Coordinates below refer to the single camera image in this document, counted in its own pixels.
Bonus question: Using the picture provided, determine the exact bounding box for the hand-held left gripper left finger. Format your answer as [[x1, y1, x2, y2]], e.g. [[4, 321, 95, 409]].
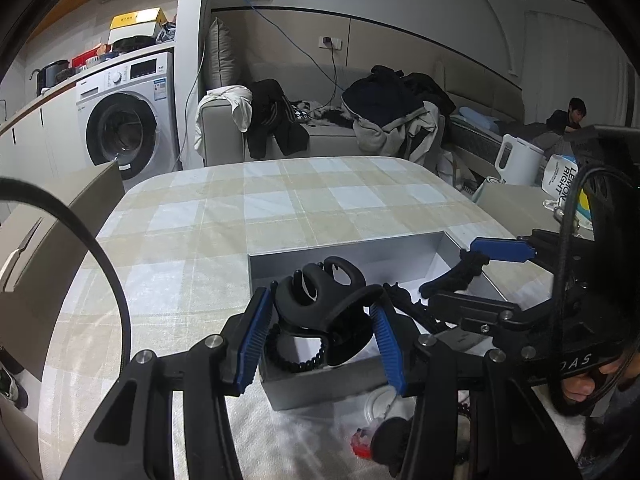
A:
[[60, 287, 276, 480]]

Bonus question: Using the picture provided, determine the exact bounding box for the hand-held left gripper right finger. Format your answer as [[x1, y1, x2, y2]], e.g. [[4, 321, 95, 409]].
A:
[[369, 302, 583, 480]]

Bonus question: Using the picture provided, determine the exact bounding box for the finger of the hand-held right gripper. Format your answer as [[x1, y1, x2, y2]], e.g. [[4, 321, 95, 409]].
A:
[[429, 290, 556, 356], [469, 229, 596, 266]]

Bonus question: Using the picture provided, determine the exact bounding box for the black claw hair clip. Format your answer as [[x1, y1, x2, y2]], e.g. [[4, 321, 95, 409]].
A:
[[272, 256, 386, 368]]

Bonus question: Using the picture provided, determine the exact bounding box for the silver jewelry box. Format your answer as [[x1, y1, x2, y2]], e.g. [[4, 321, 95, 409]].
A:
[[247, 230, 521, 411]]

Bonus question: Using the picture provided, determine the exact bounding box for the person's right hand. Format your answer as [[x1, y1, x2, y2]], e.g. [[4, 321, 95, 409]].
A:
[[562, 360, 626, 411]]

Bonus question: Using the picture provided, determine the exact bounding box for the black toothed hair clip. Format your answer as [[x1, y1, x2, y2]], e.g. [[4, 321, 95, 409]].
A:
[[382, 282, 446, 333]]

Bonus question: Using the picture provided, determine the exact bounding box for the beige side table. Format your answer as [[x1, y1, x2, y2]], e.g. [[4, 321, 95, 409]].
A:
[[472, 182, 596, 241]]

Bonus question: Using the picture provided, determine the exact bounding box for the white electric kettle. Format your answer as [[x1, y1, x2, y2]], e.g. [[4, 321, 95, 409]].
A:
[[495, 134, 546, 186]]

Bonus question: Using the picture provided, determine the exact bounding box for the white printed bag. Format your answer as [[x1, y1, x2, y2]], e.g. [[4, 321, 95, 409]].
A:
[[541, 154, 583, 211]]

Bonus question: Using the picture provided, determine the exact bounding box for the black round object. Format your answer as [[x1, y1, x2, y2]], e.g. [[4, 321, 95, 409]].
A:
[[372, 417, 416, 476]]

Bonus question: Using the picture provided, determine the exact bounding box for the red and white ornament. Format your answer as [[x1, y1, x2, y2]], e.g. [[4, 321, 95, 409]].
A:
[[350, 427, 376, 458]]

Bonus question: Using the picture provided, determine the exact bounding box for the bed mattress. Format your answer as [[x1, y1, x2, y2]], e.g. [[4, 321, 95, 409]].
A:
[[447, 107, 526, 166]]

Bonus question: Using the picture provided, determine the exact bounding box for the checkered tablecloth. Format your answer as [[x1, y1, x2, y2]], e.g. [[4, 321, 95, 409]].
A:
[[37, 156, 566, 480]]

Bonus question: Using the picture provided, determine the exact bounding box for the grey hoodie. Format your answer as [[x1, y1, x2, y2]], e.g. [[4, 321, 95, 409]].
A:
[[352, 102, 446, 166]]

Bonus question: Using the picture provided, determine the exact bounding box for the pile of dark clothes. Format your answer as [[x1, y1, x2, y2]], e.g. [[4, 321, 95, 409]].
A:
[[341, 65, 456, 121]]

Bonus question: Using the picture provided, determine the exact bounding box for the white curtain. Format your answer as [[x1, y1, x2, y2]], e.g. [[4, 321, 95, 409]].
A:
[[525, 10, 626, 126]]

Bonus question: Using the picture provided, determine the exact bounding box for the beige sofa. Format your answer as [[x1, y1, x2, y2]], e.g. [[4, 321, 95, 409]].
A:
[[197, 62, 451, 171]]

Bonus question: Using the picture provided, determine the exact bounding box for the beige chair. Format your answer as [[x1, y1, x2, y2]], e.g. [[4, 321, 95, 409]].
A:
[[0, 160, 126, 376]]

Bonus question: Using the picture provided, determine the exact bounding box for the black striped garment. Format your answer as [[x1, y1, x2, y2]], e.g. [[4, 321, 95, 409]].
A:
[[245, 79, 311, 158]]

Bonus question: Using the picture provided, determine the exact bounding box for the white garment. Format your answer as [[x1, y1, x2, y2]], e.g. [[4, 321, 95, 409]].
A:
[[195, 86, 253, 158]]

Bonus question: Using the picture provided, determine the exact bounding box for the sneaker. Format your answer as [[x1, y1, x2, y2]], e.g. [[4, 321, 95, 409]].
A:
[[0, 365, 30, 411]]

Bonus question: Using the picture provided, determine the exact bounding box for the white washing machine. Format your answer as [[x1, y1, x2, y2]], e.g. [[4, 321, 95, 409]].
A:
[[75, 51, 181, 191]]

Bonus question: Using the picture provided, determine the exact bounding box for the grey pillow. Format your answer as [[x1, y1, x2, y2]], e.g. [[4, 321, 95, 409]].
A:
[[202, 17, 243, 96]]

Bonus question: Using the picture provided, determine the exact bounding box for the red basket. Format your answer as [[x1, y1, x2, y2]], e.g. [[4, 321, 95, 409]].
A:
[[70, 50, 106, 68]]

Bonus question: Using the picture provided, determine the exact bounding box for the yellow cardboard box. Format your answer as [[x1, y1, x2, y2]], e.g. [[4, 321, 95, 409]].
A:
[[109, 7, 168, 31]]

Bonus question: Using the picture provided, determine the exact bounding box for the black bead bracelet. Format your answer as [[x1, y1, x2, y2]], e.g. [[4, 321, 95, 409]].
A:
[[265, 325, 331, 373]]

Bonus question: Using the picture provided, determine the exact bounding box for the black looped cable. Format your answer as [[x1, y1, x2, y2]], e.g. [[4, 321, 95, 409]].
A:
[[547, 165, 640, 418]]

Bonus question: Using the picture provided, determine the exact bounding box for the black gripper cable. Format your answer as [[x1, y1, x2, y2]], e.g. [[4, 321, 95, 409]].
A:
[[0, 177, 133, 361]]

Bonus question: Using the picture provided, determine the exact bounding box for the black charging cable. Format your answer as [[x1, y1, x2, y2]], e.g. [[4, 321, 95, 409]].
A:
[[250, 7, 346, 111]]

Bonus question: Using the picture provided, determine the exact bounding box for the blue cable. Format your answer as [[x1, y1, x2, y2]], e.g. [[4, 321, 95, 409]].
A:
[[207, 0, 326, 81]]

